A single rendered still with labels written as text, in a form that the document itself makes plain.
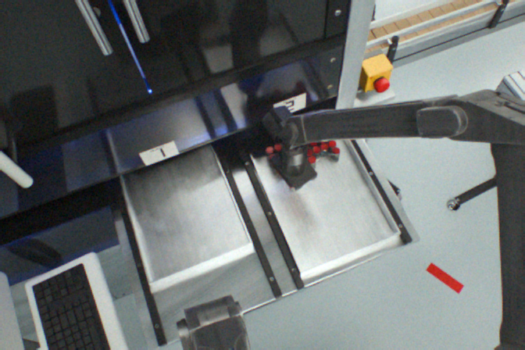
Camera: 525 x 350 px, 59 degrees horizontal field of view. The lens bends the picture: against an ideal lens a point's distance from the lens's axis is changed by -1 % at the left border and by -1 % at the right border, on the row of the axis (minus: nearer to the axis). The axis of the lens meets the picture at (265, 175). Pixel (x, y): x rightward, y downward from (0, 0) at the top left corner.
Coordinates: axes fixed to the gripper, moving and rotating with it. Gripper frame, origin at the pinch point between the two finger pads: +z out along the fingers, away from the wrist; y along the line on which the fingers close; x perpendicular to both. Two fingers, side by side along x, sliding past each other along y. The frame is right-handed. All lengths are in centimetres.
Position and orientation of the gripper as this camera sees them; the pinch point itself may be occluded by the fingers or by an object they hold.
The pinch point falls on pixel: (293, 182)
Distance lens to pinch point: 117.4
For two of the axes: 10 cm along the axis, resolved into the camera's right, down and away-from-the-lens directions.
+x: -8.1, 5.4, -2.2
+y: -5.8, -7.2, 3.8
